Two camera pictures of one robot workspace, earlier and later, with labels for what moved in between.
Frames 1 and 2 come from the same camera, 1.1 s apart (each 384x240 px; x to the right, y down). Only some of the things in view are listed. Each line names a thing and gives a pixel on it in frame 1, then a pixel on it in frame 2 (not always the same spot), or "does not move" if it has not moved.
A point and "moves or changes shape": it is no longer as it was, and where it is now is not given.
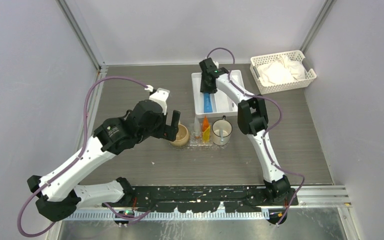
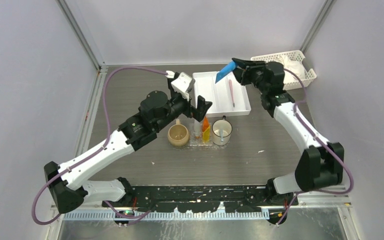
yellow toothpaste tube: [206, 135] does not move
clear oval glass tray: [200, 148] does not move
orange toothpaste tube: [205, 123] does not move
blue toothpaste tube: [207, 104] moves or changes shape
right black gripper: [204, 88] → [247, 71]
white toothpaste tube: [196, 128] does not move
